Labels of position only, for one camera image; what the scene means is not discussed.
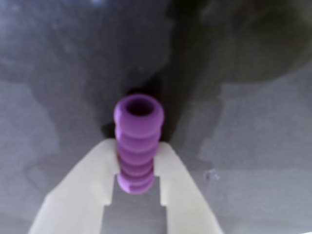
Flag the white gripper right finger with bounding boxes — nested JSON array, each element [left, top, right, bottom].
[[154, 142, 224, 234]]

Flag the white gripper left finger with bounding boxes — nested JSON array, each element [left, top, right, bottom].
[[27, 138, 120, 234]]

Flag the purple ribbed pen grip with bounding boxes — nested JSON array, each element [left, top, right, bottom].
[[113, 94, 165, 195]]

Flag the black glossy table mat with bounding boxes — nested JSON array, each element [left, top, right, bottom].
[[0, 0, 312, 234]]

